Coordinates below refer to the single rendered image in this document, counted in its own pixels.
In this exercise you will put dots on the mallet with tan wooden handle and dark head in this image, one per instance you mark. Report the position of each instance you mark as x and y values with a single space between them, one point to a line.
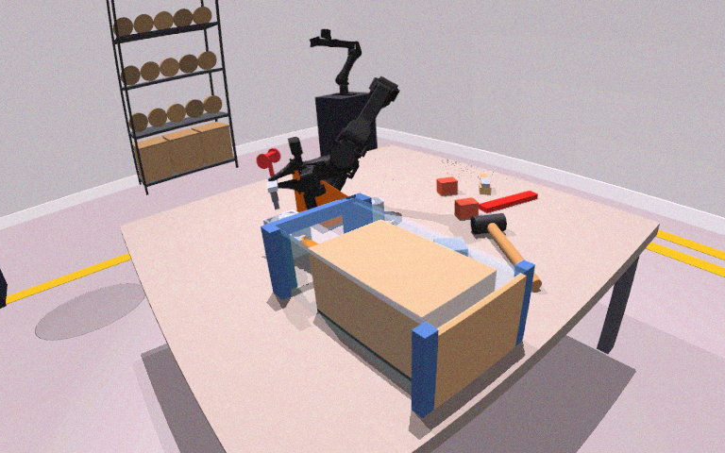
495 224

